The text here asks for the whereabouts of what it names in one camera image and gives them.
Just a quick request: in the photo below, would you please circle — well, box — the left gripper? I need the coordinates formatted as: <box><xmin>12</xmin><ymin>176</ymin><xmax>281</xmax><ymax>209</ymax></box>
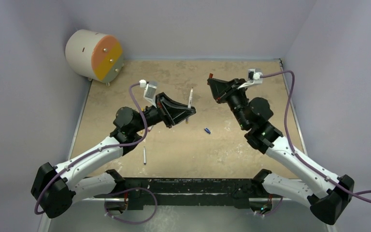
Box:
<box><xmin>132</xmin><ymin>93</ymin><xmax>195</xmax><ymax>133</ymax></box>

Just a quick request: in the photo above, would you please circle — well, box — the white pen black end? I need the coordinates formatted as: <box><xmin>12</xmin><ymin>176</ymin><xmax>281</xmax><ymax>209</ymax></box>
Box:
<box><xmin>143</xmin><ymin>147</ymin><xmax>147</xmax><ymax>165</ymax></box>

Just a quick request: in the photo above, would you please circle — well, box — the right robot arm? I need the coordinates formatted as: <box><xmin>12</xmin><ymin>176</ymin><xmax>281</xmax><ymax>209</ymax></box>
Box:
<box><xmin>207</xmin><ymin>78</ymin><xmax>354</xmax><ymax>225</ymax></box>

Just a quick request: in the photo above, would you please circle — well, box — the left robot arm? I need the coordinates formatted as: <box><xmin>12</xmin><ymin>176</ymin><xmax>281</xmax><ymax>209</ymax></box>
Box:
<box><xmin>31</xmin><ymin>92</ymin><xmax>196</xmax><ymax>218</ymax></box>

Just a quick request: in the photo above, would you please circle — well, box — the round cabinet with coloured drawers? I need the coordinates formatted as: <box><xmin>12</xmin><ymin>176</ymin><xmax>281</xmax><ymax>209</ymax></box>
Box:
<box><xmin>65</xmin><ymin>29</ymin><xmax>125</xmax><ymax>86</ymax></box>

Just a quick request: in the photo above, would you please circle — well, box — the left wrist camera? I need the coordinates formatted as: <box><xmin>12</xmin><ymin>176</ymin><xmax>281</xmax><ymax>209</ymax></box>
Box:
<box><xmin>139</xmin><ymin>79</ymin><xmax>158</xmax><ymax>107</ymax></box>

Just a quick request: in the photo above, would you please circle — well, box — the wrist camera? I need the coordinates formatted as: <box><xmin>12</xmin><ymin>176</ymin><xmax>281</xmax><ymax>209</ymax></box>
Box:
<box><xmin>139</xmin><ymin>79</ymin><xmax>158</xmax><ymax>107</ymax></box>
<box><xmin>237</xmin><ymin>69</ymin><xmax>263</xmax><ymax>89</ymax></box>

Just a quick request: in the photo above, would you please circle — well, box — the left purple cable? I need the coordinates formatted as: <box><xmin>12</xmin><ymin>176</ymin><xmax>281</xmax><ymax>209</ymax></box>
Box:
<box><xmin>34</xmin><ymin>82</ymin><xmax>149</xmax><ymax>216</ymax></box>

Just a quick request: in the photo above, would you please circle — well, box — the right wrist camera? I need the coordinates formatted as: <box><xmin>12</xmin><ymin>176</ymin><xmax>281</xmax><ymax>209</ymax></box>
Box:
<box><xmin>237</xmin><ymin>69</ymin><xmax>263</xmax><ymax>89</ymax></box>

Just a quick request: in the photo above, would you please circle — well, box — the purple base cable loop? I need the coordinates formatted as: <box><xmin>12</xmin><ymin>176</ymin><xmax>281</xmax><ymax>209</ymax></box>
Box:
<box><xmin>104</xmin><ymin>186</ymin><xmax>158</xmax><ymax>224</ymax></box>

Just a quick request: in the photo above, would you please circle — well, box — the black base frame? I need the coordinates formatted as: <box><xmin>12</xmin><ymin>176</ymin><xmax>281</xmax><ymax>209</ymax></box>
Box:
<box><xmin>95</xmin><ymin>170</ymin><xmax>281</xmax><ymax>213</ymax></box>

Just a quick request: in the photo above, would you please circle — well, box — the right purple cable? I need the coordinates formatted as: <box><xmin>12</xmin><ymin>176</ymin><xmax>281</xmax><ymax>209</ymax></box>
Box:
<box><xmin>261</xmin><ymin>70</ymin><xmax>371</xmax><ymax>207</ymax></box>

